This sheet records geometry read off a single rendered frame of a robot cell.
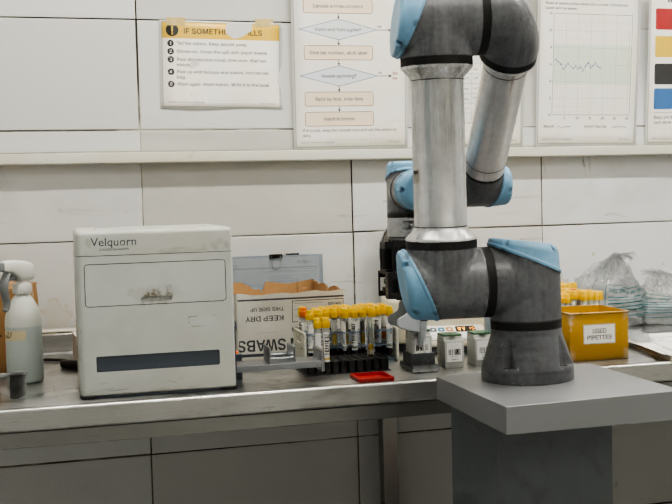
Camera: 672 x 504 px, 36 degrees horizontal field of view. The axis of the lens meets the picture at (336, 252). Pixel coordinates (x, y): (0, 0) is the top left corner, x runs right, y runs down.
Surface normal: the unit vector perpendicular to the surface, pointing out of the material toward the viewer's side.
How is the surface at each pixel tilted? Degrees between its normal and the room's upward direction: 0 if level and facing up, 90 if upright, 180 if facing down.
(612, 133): 94
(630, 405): 90
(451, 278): 92
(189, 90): 87
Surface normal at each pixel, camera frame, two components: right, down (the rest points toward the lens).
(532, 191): 0.25, 0.04
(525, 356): -0.24, -0.25
